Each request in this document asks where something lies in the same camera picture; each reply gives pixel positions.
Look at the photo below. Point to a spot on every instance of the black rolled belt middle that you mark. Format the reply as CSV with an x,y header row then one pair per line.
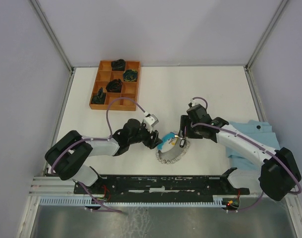
x,y
114,86

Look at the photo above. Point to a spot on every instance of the black rolled belt top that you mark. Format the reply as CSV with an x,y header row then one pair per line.
x,y
118,65

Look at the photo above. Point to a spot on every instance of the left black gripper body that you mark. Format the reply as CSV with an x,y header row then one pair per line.
x,y
144,136

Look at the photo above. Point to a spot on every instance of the aluminium frame post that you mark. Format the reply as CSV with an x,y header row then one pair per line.
x,y
50,33
267,33

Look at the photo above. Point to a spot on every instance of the green blue rolled belt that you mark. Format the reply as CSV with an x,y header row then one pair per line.
x,y
130,75

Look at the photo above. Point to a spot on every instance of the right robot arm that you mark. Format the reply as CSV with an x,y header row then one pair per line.
x,y
278,171

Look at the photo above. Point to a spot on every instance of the light blue cloth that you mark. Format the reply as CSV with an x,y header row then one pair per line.
x,y
259,131

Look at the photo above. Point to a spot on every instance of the left aluminium frame post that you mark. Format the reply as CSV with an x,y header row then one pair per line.
x,y
50,33

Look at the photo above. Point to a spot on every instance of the right aluminium frame post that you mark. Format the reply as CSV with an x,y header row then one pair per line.
x,y
267,33

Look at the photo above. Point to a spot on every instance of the black tag key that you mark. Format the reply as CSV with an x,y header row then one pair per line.
x,y
182,143

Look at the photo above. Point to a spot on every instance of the wooden compartment tray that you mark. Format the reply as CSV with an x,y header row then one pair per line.
x,y
127,98

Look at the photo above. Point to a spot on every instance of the black green rolled belt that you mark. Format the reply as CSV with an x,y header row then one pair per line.
x,y
99,97

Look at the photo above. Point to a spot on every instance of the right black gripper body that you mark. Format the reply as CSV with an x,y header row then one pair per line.
x,y
193,133

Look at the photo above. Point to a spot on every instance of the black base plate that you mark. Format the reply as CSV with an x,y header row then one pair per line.
x,y
157,189

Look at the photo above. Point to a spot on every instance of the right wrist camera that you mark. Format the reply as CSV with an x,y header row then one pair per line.
x,y
192,101

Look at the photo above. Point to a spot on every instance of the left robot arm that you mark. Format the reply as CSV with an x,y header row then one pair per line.
x,y
68,155

